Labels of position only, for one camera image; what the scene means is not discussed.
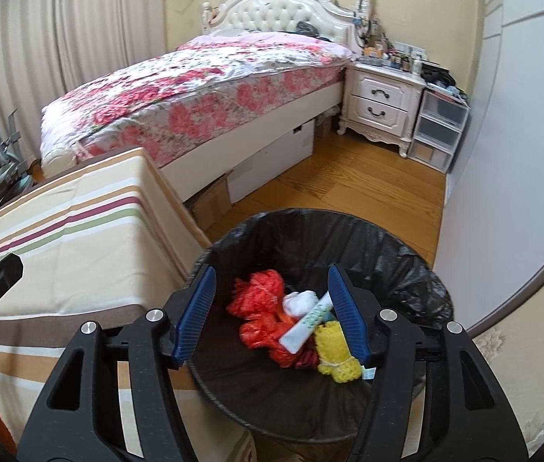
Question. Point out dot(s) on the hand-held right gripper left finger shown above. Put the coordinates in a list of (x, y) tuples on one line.
[(195, 317)]

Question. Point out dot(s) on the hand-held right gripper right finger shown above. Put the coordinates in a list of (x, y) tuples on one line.
[(349, 317)]

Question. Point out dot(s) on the yellow foam fruit net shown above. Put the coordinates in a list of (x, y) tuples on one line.
[(334, 356)]

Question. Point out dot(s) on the teal and white stick packet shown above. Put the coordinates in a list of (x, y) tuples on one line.
[(300, 332)]

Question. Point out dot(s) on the white tissue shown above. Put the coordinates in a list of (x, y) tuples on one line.
[(298, 303)]

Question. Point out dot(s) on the light blue packet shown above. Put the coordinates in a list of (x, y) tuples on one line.
[(367, 374)]

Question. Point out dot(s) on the orange plastic bag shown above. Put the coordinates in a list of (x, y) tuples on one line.
[(257, 334)]

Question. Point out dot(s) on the red foam fruit net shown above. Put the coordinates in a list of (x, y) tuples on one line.
[(257, 293)]

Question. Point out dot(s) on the trash bin with black bag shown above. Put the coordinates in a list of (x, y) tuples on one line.
[(252, 385)]

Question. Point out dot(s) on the striped tablecloth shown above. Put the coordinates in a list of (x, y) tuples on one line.
[(84, 231)]

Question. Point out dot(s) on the grey desk chair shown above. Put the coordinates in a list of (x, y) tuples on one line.
[(4, 173)]

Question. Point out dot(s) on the large cardboard box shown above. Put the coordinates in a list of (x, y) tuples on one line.
[(211, 202)]

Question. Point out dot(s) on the white storage box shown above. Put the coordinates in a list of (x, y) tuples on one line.
[(272, 163)]

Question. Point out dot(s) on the small cardboard box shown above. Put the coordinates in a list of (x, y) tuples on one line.
[(324, 127)]

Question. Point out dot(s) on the clear plastic drawer unit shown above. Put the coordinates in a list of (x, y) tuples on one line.
[(438, 130)]

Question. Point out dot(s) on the white nightstand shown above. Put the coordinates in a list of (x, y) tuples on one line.
[(382, 101)]

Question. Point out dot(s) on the floral quilt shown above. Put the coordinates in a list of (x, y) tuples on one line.
[(180, 86)]

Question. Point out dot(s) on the white curtains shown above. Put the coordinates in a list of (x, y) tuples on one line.
[(60, 33)]

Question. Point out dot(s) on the black pouch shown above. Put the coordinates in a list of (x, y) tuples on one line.
[(438, 76)]

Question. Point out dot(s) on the group of small bottles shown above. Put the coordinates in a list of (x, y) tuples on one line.
[(397, 57)]

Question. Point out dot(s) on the dark cloth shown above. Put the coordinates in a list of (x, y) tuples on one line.
[(311, 30)]

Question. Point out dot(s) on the bed with floral quilt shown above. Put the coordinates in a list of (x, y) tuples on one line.
[(272, 9)]

